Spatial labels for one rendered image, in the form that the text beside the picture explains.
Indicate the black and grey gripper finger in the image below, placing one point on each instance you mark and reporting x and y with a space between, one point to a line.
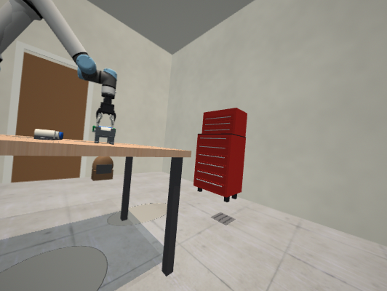
98 114
113 119

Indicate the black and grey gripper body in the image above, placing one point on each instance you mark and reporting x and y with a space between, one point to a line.
108 108

